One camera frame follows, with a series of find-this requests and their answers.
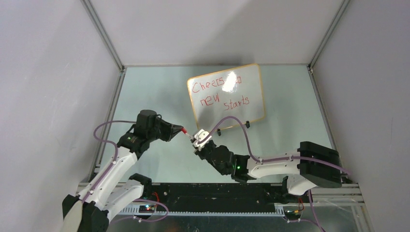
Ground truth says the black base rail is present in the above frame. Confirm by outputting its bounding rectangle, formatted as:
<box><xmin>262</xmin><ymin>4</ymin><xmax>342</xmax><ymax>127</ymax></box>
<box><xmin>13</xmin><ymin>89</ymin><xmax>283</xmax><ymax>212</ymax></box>
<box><xmin>141</xmin><ymin>183</ymin><xmax>295</xmax><ymax>213</ymax></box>

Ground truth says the aluminium frame front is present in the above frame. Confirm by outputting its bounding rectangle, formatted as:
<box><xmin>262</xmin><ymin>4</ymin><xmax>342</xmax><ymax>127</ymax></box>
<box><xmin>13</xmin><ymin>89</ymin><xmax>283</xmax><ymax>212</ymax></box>
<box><xmin>73</xmin><ymin>182</ymin><xmax>366</xmax><ymax>216</ymax></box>

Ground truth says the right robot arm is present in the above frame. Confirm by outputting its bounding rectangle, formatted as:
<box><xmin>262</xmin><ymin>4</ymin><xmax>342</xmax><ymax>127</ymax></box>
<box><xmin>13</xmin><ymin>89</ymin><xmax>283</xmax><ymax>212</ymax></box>
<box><xmin>191</xmin><ymin>139</ymin><xmax>342</xmax><ymax>202</ymax></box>

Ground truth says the yellow-framed whiteboard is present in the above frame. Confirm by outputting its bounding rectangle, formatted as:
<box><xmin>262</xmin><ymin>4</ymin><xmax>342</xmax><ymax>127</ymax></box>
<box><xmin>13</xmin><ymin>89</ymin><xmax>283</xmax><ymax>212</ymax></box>
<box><xmin>187</xmin><ymin>64</ymin><xmax>266</xmax><ymax>131</ymax></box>

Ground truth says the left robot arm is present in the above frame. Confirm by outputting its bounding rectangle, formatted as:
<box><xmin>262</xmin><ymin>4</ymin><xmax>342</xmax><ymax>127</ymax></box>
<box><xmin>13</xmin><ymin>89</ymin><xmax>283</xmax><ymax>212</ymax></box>
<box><xmin>61</xmin><ymin>110</ymin><xmax>185</xmax><ymax>232</ymax></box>

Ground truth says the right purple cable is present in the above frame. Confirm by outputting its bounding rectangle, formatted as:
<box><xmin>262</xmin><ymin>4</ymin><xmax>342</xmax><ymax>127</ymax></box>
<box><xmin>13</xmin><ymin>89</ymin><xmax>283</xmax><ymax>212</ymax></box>
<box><xmin>200</xmin><ymin>116</ymin><xmax>351</xmax><ymax>232</ymax></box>

